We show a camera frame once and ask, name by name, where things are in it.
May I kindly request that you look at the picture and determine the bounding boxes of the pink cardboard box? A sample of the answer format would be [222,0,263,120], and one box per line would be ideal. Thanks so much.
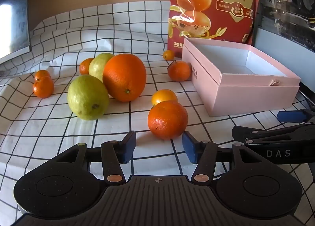
[182,37,301,117]

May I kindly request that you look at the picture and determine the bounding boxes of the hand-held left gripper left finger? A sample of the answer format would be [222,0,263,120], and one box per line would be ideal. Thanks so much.
[50,131,136,184]

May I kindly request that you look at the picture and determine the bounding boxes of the red snack bag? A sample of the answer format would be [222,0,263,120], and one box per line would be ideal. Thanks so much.
[167,0,261,54]

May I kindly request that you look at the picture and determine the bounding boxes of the small green lemon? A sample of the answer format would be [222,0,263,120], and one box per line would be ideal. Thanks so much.
[89,53,115,83]

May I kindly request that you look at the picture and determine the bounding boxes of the large navel orange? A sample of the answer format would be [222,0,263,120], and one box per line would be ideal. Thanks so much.
[103,54,147,103]

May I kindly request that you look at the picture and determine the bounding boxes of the computer case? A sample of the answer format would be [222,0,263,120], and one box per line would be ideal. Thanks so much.
[252,0,315,53]

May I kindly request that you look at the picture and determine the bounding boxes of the dark glossy monitor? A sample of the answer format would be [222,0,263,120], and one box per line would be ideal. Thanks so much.
[0,0,32,65]

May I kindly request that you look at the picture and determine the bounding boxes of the yellow-orange small citrus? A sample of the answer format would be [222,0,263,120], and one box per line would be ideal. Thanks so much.
[151,89,178,106]

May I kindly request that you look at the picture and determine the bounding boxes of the medium bumpy mandarin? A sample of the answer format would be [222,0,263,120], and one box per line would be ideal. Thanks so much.
[148,100,189,140]

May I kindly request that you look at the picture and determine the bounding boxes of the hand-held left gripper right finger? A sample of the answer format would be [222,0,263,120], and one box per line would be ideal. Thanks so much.
[183,131,262,184]

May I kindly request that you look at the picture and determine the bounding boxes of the small mandarin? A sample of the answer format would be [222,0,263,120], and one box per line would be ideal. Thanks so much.
[79,58,95,75]
[34,70,51,82]
[33,76,55,99]

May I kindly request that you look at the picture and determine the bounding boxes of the white black-checked cloth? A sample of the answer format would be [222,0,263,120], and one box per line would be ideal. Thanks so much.
[0,1,315,217]

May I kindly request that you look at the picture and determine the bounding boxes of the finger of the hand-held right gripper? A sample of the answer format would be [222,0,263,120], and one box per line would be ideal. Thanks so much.
[232,123,315,144]
[278,108,315,123]

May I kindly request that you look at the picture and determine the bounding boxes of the mandarin with thin stem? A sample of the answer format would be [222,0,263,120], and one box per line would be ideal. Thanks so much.
[168,60,192,82]

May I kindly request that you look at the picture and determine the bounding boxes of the large green lemon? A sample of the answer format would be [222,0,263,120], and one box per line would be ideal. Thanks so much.
[67,75,110,120]

